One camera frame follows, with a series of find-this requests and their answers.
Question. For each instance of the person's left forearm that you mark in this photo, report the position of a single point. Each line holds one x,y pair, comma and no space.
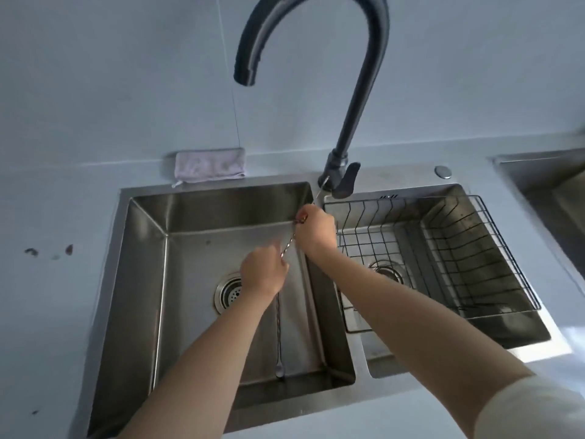
201,361

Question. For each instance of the round metal sink cap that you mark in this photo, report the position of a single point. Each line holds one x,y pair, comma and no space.
442,172

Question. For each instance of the person's left hand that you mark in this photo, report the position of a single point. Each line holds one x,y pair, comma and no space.
263,272

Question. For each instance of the twisted metal bar spoon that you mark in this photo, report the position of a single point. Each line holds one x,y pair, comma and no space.
289,244

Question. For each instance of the person's right fingers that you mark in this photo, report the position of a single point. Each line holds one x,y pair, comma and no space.
309,214

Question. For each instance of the pink dish cloth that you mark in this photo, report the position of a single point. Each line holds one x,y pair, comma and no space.
209,164

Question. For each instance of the long metal spoon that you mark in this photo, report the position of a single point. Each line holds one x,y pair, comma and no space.
278,338

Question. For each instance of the large round drain strainer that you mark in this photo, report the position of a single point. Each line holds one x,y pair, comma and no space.
228,294

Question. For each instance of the white sleeve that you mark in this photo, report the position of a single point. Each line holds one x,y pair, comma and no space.
534,411

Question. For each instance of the person's right hand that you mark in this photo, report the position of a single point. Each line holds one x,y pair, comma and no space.
320,235

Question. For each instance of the stainless steel single sink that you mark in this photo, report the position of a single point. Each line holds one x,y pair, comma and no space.
555,196

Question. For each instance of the person's right forearm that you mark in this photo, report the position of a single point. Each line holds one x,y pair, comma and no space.
411,333

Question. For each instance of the stainless steel double sink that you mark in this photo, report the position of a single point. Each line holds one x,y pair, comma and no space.
192,251

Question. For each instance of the person's left fingers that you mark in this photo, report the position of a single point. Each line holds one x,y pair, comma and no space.
279,260

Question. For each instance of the dark grey gooseneck faucet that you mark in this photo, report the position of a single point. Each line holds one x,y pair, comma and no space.
365,86

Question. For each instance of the small round drain strainer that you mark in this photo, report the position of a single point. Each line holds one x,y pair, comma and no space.
388,273

